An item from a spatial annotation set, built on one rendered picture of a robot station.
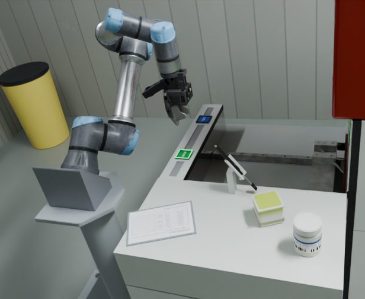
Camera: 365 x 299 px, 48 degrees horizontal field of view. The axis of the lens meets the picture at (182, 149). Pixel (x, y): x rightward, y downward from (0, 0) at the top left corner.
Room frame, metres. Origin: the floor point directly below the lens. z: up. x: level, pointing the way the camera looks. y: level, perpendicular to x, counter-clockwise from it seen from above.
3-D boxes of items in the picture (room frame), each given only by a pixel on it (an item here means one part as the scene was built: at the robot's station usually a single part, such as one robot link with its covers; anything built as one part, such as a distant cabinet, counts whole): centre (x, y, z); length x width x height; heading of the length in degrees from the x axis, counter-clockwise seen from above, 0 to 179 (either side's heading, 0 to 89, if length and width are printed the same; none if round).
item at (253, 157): (1.32, -0.35, 0.84); 0.50 x 0.02 x 0.03; 64
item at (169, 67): (1.29, -0.02, 1.33); 0.08 x 0.08 x 0.05
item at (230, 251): (0.88, -0.10, 0.89); 0.62 x 0.35 x 0.14; 64
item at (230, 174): (1.01, -0.15, 1.03); 0.06 x 0.04 x 0.13; 64
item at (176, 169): (1.40, -0.06, 0.89); 0.55 x 0.09 x 0.14; 154
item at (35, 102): (3.47, 1.21, 0.35); 0.45 x 0.44 x 0.69; 155
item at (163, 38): (1.29, -0.01, 1.41); 0.09 x 0.08 x 0.11; 7
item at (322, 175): (1.11, -0.47, 0.87); 0.36 x 0.08 x 0.03; 154
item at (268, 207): (0.87, -0.21, 1.00); 0.07 x 0.07 x 0.07; 1
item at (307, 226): (0.73, -0.27, 1.01); 0.07 x 0.07 x 0.10
